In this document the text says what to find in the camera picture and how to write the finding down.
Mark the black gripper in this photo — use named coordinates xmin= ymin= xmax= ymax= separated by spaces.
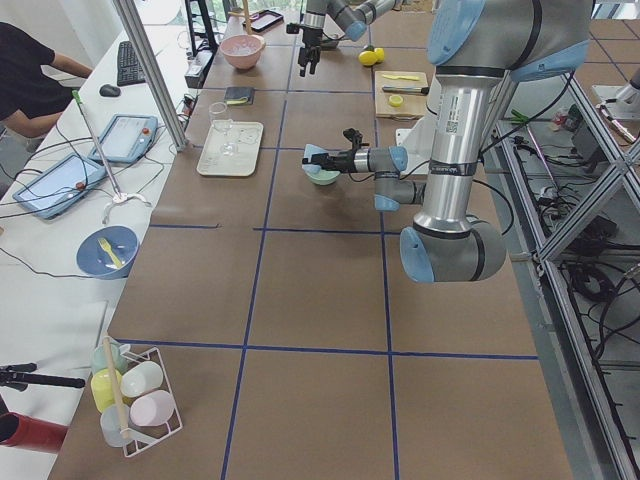
xmin=302 ymin=151 xmax=356 ymax=174
xmin=298 ymin=25 xmax=323 ymax=77

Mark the green bowl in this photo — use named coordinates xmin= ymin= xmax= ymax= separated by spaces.
xmin=306 ymin=169 xmax=340 ymax=186

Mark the light blue plastic cup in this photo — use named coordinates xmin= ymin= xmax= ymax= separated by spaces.
xmin=302 ymin=144 xmax=328 ymax=175

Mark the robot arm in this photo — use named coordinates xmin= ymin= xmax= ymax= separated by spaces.
xmin=302 ymin=1 xmax=593 ymax=283
xmin=287 ymin=0 xmax=404 ymax=77

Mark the metal ice scoop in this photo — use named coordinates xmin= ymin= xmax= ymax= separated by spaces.
xmin=320 ymin=38 xmax=340 ymax=50

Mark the pink bowl with ice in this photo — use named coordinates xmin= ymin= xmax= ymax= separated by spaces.
xmin=219 ymin=34 xmax=266 ymax=70

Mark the blue bowl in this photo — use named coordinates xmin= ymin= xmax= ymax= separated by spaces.
xmin=76 ymin=225 xmax=139 ymax=280

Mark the yellow lemon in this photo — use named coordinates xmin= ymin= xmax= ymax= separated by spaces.
xmin=374 ymin=47 xmax=385 ymax=63
xmin=358 ymin=50 xmax=378 ymax=67

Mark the wooden paper towel stand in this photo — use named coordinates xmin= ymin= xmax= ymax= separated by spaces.
xmin=229 ymin=0 xmax=253 ymax=35

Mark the grey folded cloth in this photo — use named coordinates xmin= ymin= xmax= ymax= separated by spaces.
xmin=223 ymin=86 xmax=255 ymax=106

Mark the cream bear tray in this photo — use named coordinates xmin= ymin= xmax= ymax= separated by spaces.
xmin=196 ymin=120 xmax=264 ymax=177

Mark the lemon half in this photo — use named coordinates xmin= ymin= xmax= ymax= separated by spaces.
xmin=388 ymin=94 xmax=404 ymax=108

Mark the wooden cutting board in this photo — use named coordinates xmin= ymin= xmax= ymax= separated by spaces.
xmin=374 ymin=71 xmax=429 ymax=118

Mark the clear wine glass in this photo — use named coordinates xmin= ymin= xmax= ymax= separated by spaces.
xmin=209 ymin=101 xmax=236 ymax=156

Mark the black keyboard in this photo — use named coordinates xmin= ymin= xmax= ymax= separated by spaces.
xmin=116 ymin=40 xmax=145 ymax=87

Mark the far blue teach pendant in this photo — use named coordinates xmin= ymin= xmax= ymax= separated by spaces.
xmin=99 ymin=114 xmax=159 ymax=164

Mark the blue teach pendant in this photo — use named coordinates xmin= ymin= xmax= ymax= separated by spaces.
xmin=12 ymin=154 xmax=106 ymax=220
xmin=99 ymin=114 xmax=159 ymax=164

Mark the black computer mouse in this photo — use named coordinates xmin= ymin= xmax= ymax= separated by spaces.
xmin=99 ymin=84 xmax=121 ymax=98

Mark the reacher grabber stick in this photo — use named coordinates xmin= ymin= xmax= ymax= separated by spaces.
xmin=72 ymin=90 xmax=152 ymax=225

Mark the yellow plastic fork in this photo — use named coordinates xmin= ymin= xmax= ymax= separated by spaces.
xmin=98 ymin=237 xmax=123 ymax=269

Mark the near blue teach pendant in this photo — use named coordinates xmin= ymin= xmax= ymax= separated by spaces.
xmin=12 ymin=154 xmax=106 ymax=220

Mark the white cup on rack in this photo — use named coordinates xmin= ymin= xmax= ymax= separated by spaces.
xmin=120 ymin=361 xmax=164 ymax=398

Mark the seated person black shirt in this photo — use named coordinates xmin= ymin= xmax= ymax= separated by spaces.
xmin=1 ymin=22 xmax=92 ymax=138

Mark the pink cup on rack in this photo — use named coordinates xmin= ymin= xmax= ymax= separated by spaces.
xmin=130 ymin=390 xmax=176 ymax=427

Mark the green cup on rack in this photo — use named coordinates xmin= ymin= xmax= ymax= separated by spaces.
xmin=90 ymin=340 xmax=128 ymax=374

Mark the yellow cup on rack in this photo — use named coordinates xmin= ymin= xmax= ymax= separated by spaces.
xmin=90 ymin=368 xmax=115 ymax=413

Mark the clear cup on rack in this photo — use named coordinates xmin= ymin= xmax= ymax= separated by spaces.
xmin=100 ymin=404 xmax=132 ymax=447

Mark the red cylinder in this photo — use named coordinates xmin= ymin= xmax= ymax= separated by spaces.
xmin=1 ymin=412 xmax=68 ymax=453

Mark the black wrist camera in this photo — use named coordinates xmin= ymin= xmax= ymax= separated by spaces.
xmin=343 ymin=128 xmax=363 ymax=150

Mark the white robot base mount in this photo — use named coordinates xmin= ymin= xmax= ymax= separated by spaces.
xmin=396 ymin=112 xmax=436 ymax=163

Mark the aluminium frame post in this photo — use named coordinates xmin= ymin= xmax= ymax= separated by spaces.
xmin=112 ymin=0 xmax=188 ymax=152

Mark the white wire cup rack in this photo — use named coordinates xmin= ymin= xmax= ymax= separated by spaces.
xmin=100 ymin=339 xmax=183 ymax=458

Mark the wooden dowel handle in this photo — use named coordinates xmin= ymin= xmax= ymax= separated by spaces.
xmin=102 ymin=336 xmax=131 ymax=440

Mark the black camera tripod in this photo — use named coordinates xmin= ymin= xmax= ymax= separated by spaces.
xmin=1 ymin=363 xmax=86 ymax=392

